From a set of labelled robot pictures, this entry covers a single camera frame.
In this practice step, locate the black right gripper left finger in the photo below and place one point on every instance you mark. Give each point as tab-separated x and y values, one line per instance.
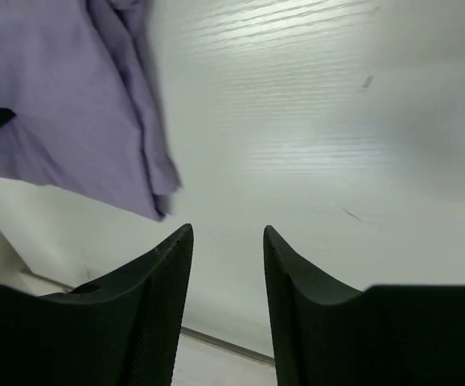
119	329

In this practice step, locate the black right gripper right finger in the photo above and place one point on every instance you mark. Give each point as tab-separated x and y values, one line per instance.
325	332

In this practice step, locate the purple t shirt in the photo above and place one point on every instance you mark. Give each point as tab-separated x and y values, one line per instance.
86	120

